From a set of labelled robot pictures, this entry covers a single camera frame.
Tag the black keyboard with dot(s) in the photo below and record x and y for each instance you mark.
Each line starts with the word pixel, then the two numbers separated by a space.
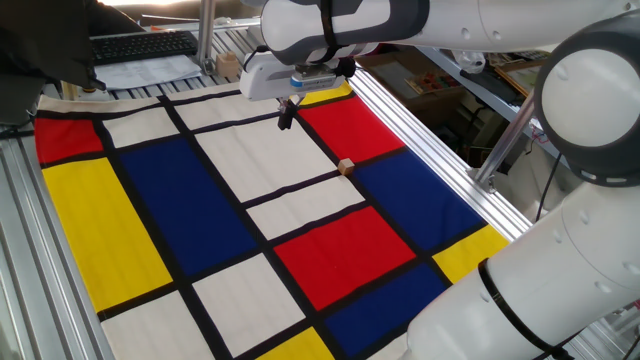
pixel 145 46

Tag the black elongated device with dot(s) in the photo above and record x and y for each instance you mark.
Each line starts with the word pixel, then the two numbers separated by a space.
pixel 492 85

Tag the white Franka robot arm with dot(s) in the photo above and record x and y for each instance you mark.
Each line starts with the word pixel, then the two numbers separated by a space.
pixel 575 280

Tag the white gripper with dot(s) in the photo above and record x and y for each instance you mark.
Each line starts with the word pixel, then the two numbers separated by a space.
pixel 265 80

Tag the cardboard box with coloured items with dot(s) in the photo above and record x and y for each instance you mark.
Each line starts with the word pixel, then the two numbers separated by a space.
pixel 390 75

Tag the small wooden block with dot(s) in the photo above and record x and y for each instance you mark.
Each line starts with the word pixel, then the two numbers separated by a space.
pixel 346 166

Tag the Mondrian pattern cloth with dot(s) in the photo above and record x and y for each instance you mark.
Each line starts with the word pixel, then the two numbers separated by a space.
pixel 190 200

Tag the aluminium frame brace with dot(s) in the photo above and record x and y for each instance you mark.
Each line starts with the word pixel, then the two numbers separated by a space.
pixel 505 140

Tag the aluminium frame post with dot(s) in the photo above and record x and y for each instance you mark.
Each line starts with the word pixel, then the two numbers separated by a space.
pixel 206 30

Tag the wooden framed picture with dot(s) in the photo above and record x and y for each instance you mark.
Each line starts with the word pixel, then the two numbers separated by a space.
pixel 522 75

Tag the black fabric cover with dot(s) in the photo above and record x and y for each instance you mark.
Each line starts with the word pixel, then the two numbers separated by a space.
pixel 40 40

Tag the white paper sheets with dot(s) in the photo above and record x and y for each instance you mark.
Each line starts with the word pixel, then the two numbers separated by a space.
pixel 150 72

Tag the small wooden holder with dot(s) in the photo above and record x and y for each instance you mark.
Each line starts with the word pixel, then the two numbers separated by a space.
pixel 228 65

